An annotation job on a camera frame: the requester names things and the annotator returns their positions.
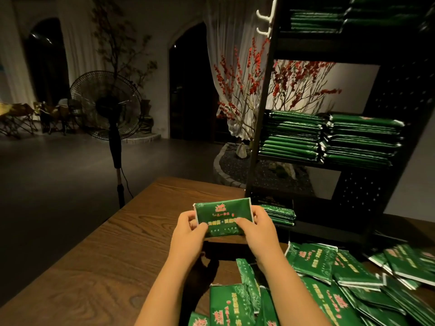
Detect person's right forearm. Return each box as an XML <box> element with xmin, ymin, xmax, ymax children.
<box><xmin>258</xmin><ymin>254</ymin><xmax>334</xmax><ymax>326</ymax></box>

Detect black standing fan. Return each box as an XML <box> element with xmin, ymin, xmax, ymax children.
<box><xmin>69</xmin><ymin>70</ymin><xmax>144</xmax><ymax>209</ymax></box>

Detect white hook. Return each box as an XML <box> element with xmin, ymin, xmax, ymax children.
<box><xmin>256</xmin><ymin>0</ymin><xmax>280</xmax><ymax>39</ymax></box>

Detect dark vase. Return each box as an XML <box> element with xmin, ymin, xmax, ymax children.
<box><xmin>137</xmin><ymin>100</ymin><xmax>156</xmax><ymax>134</ymax></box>

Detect red berry branches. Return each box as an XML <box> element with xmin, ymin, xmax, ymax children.
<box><xmin>213</xmin><ymin>37</ymin><xmax>344</xmax><ymax>141</ymax></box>

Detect person's right hand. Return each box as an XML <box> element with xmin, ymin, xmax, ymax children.
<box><xmin>234</xmin><ymin>205</ymin><xmax>286</xmax><ymax>270</ymax></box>

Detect bundle of green packets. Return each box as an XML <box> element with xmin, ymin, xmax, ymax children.
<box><xmin>193</xmin><ymin>197</ymin><xmax>255</xmax><ymax>238</ymax></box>

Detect person's left forearm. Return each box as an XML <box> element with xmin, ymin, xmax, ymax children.
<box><xmin>135</xmin><ymin>258</ymin><xmax>205</xmax><ymax>326</ymax></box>

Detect pile of green packets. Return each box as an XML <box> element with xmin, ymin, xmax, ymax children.
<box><xmin>187</xmin><ymin>241</ymin><xmax>435</xmax><ymax>326</ymax></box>

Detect person's left hand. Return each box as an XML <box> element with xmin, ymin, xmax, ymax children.
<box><xmin>169</xmin><ymin>210</ymin><xmax>209</xmax><ymax>270</ymax></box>

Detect white curtain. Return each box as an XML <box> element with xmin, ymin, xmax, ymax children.
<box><xmin>54</xmin><ymin>0</ymin><xmax>104</xmax><ymax>86</ymax></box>
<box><xmin>205</xmin><ymin>0</ymin><xmax>274</xmax><ymax>140</ymax></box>

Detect black metal shelf rack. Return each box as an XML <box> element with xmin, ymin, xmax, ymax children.
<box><xmin>243</xmin><ymin>0</ymin><xmax>435</xmax><ymax>247</ymax></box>

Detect bare branched tree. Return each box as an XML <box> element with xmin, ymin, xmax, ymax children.
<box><xmin>92</xmin><ymin>0</ymin><xmax>159</xmax><ymax>92</ymax></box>

